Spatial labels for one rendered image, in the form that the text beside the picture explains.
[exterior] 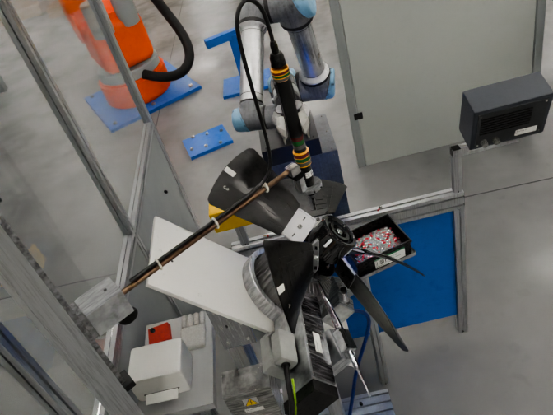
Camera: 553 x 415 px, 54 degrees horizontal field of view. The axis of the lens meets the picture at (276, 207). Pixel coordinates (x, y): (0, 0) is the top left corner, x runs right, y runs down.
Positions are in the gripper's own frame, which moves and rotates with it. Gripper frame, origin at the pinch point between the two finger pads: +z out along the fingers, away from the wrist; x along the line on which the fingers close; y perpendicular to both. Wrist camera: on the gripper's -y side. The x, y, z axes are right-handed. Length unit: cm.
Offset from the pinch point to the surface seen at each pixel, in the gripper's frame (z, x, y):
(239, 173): -6.1, 17.5, 12.4
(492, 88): -40, -66, 28
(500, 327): -36, -70, 153
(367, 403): -9, -1, 145
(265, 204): 0.6, 12.7, 20.0
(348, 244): 11.6, -6.5, 31.7
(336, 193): -18.2, -7.8, 37.2
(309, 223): 3.3, 2.5, 28.1
